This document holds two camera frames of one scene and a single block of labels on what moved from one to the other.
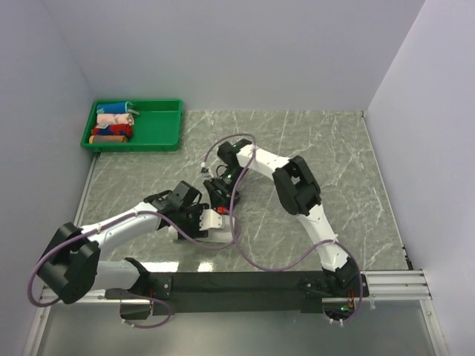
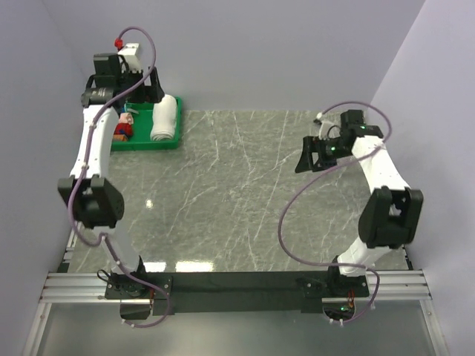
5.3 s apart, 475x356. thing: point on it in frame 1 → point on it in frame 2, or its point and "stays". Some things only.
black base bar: [226, 293] stays
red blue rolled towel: [114, 130] stays
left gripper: [194, 232] → [150, 94]
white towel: [224, 235] → [164, 119]
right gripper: [213, 186] → [311, 144]
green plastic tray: [158, 127] stays
